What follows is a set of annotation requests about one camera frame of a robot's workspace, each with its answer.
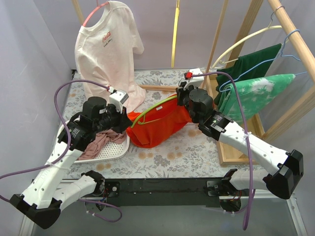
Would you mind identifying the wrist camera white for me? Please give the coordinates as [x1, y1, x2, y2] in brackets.
[178, 68, 204, 90]
[108, 87, 129, 113]

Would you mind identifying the pink hanger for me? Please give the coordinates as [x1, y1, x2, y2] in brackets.
[82, 2, 109, 27]

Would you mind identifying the green hanger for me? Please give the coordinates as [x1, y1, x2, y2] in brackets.
[130, 94, 177, 128]

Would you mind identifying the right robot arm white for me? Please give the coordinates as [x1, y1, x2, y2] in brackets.
[176, 86, 304, 200]

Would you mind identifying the white laundry basket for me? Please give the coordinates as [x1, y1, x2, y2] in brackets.
[59, 118, 130, 164]

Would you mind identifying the floral table cloth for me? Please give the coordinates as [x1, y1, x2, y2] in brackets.
[53, 68, 261, 179]

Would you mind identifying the white Coca-Cola t shirt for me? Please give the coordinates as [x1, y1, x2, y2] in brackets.
[75, 1, 146, 113]

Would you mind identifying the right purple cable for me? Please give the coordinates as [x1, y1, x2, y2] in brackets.
[193, 72, 256, 231]

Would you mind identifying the orange t shirt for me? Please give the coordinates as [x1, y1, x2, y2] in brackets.
[126, 98, 192, 148]

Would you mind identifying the cream hanger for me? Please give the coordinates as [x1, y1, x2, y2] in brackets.
[212, 23, 282, 69]

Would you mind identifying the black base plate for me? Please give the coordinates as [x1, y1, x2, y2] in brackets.
[76, 177, 247, 209]

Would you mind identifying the blue wire hanger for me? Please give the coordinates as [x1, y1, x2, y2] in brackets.
[219, 29, 308, 93]

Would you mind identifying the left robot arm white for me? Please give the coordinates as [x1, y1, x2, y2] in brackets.
[9, 92, 132, 229]

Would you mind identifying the dark green garment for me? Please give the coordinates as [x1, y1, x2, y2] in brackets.
[214, 43, 283, 104]

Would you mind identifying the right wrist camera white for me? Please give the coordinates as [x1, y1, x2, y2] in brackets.
[178, 68, 204, 90]

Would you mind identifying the light green tie-dye garment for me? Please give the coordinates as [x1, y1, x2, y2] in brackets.
[218, 74, 295, 124]

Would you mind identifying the yellow hanger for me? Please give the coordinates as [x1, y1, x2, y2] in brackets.
[171, 0, 180, 68]

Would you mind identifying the pink garment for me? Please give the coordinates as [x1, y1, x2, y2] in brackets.
[78, 130, 126, 160]

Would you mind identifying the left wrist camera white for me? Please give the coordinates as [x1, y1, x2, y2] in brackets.
[108, 87, 129, 113]

